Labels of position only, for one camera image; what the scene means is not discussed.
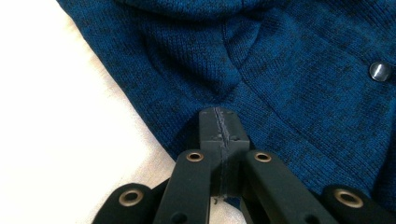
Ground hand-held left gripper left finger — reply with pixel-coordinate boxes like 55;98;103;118
198;106;227;198

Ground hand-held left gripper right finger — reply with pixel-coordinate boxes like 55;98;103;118
214;106;251;198

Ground dark blue knit sweater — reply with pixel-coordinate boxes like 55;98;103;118
55;0;396;217

